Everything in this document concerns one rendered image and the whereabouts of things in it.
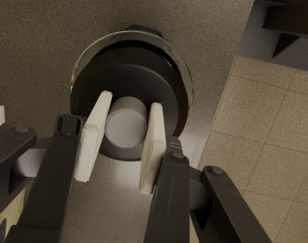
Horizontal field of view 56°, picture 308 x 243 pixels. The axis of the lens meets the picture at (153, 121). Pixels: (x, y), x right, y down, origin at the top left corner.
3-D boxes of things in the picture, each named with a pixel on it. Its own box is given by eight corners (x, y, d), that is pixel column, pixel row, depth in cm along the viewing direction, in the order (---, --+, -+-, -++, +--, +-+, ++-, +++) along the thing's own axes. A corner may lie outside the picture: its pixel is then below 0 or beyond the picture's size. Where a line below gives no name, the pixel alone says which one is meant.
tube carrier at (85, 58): (98, 83, 47) (60, 137, 27) (111, 13, 43) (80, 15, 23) (163, 99, 48) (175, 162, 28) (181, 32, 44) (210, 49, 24)
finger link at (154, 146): (152, 142, 14) (167, 145, 14) (152, 101, 21) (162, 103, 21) (138, 194, 15) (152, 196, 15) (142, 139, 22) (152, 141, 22)
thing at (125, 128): (69, 137, 26) (45, 176, 20) (86, 32, 23) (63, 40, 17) (169, 158, 27) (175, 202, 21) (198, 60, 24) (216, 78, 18)
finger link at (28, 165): (67, 187, 13) (-2, 174, 13) (88, 140, 18) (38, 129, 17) (73, 158, 12) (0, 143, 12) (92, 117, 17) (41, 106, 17)
